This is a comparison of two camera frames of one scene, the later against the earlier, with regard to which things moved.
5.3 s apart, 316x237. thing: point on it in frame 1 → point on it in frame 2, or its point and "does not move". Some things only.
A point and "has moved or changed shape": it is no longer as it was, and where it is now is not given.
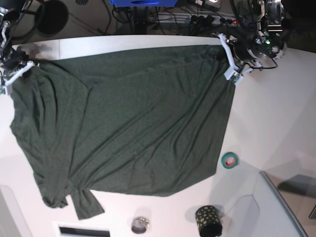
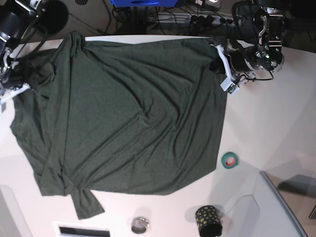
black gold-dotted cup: (208, 220) does not move
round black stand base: (53, 18) does not move
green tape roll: (229, 160) does not move
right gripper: (247, 48) → (239, 62)
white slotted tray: (76, 229) does not move
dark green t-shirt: (128, 120) has moved or changed shape
